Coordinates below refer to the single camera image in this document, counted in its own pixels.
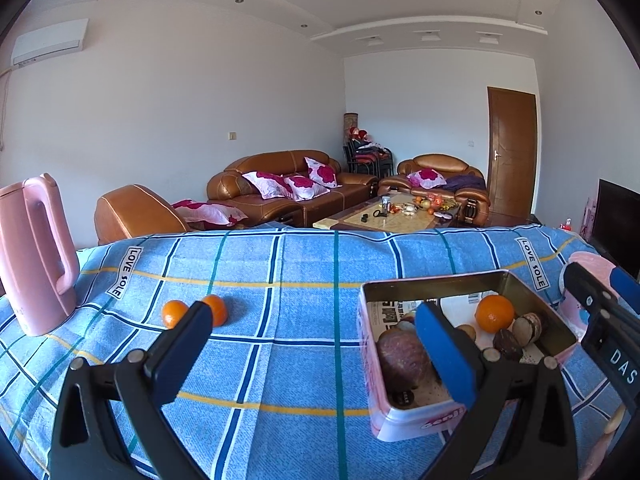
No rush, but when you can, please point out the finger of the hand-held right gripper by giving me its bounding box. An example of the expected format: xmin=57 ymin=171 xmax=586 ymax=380
xmin=564 ymin=261 xmax=613 ymax=348
xmin=606 ymin=266 xmax=640 ymax=317

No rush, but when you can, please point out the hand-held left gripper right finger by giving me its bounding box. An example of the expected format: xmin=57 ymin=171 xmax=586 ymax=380
xmin=414 ymin=301 xmax=586 ymax=480

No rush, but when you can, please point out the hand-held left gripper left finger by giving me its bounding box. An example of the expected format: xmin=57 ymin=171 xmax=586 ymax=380
xmin=48 ymin=300 xmax=216 ymax=480

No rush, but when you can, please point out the dark round chocolate cake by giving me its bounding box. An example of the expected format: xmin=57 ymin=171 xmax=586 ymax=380
xmin=376 ymin=329 xmax=433 ymax=394

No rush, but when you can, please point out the layered cake roll white end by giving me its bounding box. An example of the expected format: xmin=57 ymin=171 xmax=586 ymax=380
xmin=385 ymin=311 xmax=420 ymax=335

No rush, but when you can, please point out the orange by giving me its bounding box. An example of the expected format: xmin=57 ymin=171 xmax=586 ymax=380
xmin=162 ymin=300 xmax=189 ymax=330
xmin=200 ymin=294 xmax=230 ymax=329
xmin=474 ymin=295 xmax=516 ymax=334

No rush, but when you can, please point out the small layered cake piece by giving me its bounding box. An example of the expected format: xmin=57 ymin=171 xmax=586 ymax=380
xmin=511 ymin=312 xmax=544 ymax=349

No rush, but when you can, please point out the pink tin box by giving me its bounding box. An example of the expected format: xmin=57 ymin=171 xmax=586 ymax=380
xmin=358 ymin=269 xmax=578 ymax=443

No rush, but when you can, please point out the person's right hand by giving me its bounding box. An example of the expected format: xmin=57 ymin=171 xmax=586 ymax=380
xmin=587 ymin=402 xmax=632 ymax=480

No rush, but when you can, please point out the pink printed tin lid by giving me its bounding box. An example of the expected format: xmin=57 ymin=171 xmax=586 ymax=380
xmin=556 ymin=252 xmax=632 ymax=340

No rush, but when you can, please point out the printed paper sheet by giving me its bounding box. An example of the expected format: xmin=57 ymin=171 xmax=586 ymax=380
xmin=366 ymin=291 xmax=483 ymax=333

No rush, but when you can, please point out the small dark chocolate cake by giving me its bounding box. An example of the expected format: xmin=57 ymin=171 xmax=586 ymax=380
xmin=492 ymin=329 xmax=524 ymax=361

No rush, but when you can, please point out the black television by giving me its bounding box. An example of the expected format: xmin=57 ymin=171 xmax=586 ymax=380
xmin=591 ymin=178 xmax=640 ymax=282

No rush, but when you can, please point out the blue plaid blanket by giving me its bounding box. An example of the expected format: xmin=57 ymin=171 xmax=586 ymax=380
xmin=0 ymin=224 xmax=640 ymax=480

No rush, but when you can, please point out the brown leather armchair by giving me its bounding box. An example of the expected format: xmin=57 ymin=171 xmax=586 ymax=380
xmin=94 ymin=184 xmax=192 ymax=246
xmin=378 ymin=154 xmax=492 ymax=226

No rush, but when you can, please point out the brown wooden door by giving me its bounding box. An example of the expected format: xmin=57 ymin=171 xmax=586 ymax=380
xmin=487 ymin=86 xmax=539 ymax=221

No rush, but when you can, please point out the purple cloth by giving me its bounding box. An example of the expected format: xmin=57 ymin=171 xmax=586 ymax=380
xmin=442 ymin=174 xmax=487 ymax=192

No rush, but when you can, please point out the wooden coffee table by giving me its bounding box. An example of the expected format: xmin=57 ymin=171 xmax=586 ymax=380
xmin=312 ymin=190 xmax=469 ymax=234

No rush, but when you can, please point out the brown leather sofa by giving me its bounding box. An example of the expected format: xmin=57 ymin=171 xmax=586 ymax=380
xmin=207 ymin=150 xmax=380 ymax=229

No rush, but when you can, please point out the pink electric kettle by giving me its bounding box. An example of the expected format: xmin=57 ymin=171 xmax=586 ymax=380
xmin=0 ymin=173 xmax=81 ymax=338

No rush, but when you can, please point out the white pink floral pillow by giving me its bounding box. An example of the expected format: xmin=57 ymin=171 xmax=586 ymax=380
xmin=407 ymin=168 xmax=448 ymax=190
xmin=242 ymin=170 xmax=296 ymax=200
xmin=304 ymin=156 xmax=344 ymax=189
xmin=283 ymin=175 xmax=331 ymax=202

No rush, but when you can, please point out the stack of dark chairs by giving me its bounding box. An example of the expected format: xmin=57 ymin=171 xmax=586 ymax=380
xmin=342 ymin=137 xmax=394 ymax=177

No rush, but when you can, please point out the white air conditioner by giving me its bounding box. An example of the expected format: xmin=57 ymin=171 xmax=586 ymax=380
xmin=11 ymin=18 xmax=90 ymax=67

